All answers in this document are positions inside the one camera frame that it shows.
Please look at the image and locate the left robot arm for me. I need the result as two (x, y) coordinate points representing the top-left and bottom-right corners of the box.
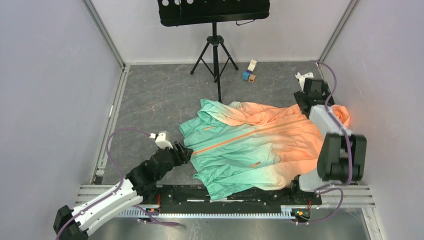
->
(53, 141), (194, 240)

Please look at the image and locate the green and orange jacket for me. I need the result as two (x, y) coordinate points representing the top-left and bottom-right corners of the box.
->
(178, 98), (351, 201)

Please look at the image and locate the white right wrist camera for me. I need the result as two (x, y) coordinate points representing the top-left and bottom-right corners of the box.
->
(295, 72), (314, 91)

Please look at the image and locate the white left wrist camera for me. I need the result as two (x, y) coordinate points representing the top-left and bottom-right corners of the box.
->
(149, 130), (174, 150)

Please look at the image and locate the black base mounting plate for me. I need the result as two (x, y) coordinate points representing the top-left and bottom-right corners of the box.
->
(131, 184), (322, 214)

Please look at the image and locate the black music stand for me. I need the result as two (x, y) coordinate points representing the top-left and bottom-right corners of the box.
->
(157, 0), (271, 103)

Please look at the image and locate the brown wooden toy cube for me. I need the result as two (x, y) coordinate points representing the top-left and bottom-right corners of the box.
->
(248, 74), (256, 83)

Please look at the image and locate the grey slotted cable duct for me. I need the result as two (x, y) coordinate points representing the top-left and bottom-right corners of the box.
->
(117, 207), (295, 220)

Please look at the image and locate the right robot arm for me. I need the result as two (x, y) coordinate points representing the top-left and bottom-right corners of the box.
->
(288, 76), (367, 204)

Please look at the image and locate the blue toy cube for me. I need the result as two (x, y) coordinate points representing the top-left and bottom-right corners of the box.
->
(242, 71), (251, 81)

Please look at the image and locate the white toy block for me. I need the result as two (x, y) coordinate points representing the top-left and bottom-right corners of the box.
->
(247, 59), (257, 73)

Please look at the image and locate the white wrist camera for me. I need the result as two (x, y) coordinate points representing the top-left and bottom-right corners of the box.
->
(295, 72), (314, 91)
(149, 130), (174, 150)

